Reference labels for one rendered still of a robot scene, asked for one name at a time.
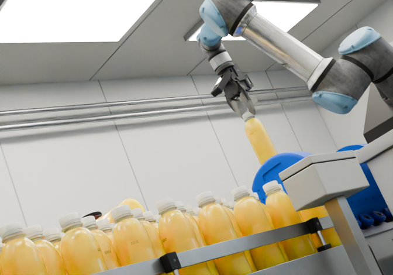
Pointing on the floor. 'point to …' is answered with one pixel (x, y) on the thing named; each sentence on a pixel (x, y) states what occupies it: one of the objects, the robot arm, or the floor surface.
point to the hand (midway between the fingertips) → (247, 114)
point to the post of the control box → (351, 236)
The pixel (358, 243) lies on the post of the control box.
